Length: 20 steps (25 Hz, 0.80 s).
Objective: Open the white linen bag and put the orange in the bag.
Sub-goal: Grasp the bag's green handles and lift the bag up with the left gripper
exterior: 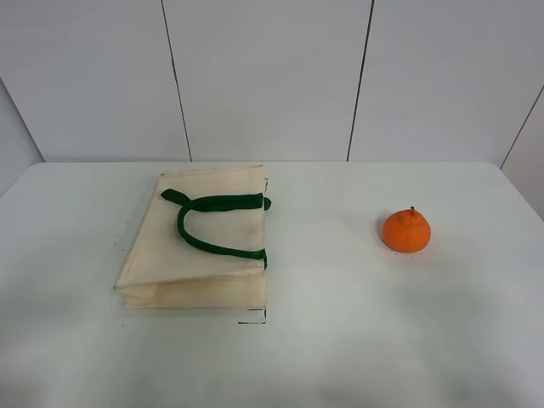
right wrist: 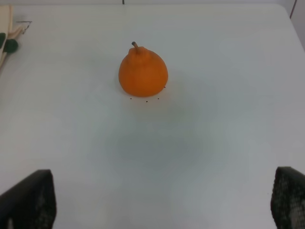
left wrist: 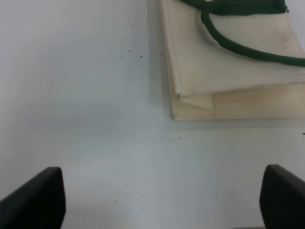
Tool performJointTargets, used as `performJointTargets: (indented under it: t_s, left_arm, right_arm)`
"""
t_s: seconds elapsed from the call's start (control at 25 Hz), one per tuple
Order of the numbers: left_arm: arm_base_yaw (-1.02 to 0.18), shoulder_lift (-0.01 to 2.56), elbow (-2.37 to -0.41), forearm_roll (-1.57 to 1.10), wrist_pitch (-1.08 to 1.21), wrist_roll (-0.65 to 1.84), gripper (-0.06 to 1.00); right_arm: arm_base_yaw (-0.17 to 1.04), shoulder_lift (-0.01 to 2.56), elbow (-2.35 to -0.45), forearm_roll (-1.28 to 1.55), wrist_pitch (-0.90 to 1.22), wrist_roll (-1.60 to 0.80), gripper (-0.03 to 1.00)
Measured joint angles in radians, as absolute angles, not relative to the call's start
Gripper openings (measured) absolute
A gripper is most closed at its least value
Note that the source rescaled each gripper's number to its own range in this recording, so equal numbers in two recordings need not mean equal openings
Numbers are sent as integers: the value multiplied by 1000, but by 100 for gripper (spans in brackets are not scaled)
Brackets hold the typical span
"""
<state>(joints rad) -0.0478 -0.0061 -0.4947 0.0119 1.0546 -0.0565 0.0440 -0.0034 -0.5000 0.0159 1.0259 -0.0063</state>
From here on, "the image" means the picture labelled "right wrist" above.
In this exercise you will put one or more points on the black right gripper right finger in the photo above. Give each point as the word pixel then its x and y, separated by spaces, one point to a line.
pixel 288 199

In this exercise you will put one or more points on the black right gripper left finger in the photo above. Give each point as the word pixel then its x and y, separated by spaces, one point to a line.
pixel 30 204

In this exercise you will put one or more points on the orange with stem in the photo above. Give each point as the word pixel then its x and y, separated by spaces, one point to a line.
pixel 142 72

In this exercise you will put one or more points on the white linen bag green handles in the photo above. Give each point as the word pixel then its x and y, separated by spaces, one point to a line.
pixel 8 33

